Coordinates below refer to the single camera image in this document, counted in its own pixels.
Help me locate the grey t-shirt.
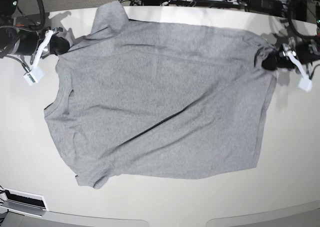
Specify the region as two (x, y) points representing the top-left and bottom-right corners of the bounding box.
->
(44, 1), (277, 189)

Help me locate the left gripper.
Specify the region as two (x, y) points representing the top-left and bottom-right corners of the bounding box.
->
(261, 37), (319, 71)

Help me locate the white cable slot box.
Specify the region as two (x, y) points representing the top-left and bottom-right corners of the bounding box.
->
(0, 186), (49, 218)

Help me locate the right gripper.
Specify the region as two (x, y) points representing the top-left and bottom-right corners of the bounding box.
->
(4, 31), (70, 56)

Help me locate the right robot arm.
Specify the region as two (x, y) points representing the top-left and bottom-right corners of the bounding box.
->
(0, 0), (51, 63)

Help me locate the black power adapter box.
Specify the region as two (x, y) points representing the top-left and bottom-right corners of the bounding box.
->
(247, 0), (283, 17)

